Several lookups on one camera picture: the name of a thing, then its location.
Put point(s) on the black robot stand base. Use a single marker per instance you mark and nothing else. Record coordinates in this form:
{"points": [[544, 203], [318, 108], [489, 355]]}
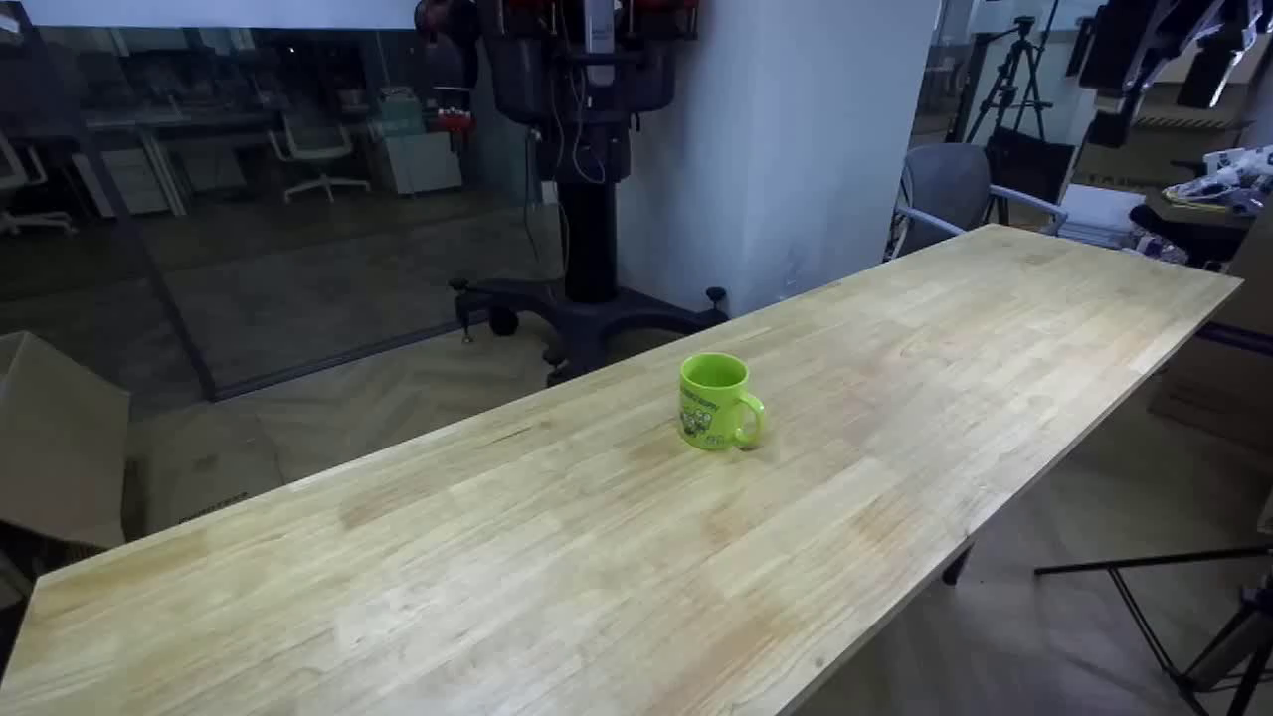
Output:
{"points": [[579, 71]]}

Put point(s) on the white office chair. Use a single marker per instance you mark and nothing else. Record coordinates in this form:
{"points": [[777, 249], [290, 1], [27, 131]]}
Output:
{"points": [[318, 143]]}

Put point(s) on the black tripod lower right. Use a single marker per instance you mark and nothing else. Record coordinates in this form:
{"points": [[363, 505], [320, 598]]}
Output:
{"points": [[1241, 652]]}

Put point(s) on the cardboard box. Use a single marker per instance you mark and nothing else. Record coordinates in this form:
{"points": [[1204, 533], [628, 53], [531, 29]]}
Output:
{"points": [[62, 444]]}

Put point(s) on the black camera tripod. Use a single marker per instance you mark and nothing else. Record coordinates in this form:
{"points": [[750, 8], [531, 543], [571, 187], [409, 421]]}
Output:
{"points": [[1018, 91]]}

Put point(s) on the grey office chair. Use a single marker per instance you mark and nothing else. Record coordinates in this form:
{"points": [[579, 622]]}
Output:
{"points": [[949, 187]]}

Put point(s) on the green ceramic mug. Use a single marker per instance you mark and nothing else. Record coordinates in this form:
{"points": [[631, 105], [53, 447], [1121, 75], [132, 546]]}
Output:
{"points": [[720, 405]]}

